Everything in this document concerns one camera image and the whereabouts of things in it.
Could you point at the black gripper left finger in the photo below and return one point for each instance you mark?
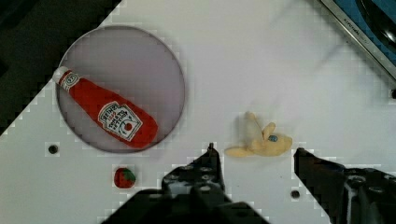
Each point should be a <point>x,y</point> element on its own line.
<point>203,171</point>

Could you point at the small red plush strawberry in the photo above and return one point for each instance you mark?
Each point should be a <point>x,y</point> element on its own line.
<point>124,178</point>

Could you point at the yellow plush peeled banana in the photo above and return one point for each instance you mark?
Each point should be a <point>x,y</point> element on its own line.
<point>264,141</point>

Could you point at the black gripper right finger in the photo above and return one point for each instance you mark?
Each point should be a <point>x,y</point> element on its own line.
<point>348,195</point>

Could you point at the red plush ketchup bottle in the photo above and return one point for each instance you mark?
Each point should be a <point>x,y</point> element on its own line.
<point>114,114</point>

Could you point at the black toaster oven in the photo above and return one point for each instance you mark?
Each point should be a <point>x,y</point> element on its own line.
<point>371,24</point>

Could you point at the round grey plate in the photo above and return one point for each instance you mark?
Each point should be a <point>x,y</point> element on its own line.
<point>135,64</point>

